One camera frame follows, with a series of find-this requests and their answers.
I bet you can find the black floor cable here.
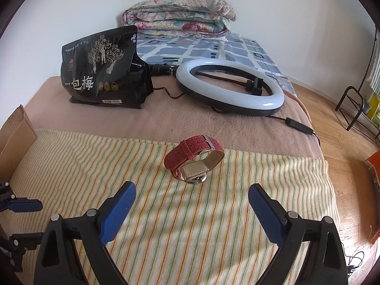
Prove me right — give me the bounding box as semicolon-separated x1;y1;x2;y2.
341;223;376;274

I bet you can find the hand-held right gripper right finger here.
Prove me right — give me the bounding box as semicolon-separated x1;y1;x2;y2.
248;183;349;285

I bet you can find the red strap watch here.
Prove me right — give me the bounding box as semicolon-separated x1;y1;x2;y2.
164;135;224;185

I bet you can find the black ring light cable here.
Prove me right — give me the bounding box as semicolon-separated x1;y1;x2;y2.
153;86;323;147

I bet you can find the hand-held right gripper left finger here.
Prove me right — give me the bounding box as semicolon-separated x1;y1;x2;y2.
33;181;137;285

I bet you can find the brown blanket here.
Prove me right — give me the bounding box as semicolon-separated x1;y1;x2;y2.
24;65;323;162

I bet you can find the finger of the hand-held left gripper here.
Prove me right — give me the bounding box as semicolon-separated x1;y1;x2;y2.
10;232;45;252
7;199;43;213

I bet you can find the white ring light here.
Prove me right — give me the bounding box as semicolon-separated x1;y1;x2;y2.
148;59;285;116

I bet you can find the cardboard box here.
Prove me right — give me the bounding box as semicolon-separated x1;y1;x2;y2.
0;104;38;181

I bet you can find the blue checked bed sheet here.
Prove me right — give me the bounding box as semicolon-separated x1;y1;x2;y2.
135;33;294;95

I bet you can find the black snack bag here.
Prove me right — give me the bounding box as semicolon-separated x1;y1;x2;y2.
60;25;154;110

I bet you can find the striped hanging cloth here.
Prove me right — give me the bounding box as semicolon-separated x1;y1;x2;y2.
367;36;380;95

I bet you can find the black clothes rack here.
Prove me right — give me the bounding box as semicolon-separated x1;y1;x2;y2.
335;27;380;143

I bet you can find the orange printed cloth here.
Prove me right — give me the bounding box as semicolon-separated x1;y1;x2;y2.
365;151;380;191

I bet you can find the folded floral quilt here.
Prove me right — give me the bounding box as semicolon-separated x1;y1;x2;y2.
122;0;237;38

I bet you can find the striped yellow cloth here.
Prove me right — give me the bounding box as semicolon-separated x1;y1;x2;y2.
0;128;340;285

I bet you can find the yellow box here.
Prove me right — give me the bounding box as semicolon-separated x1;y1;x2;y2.
364;93;380;120

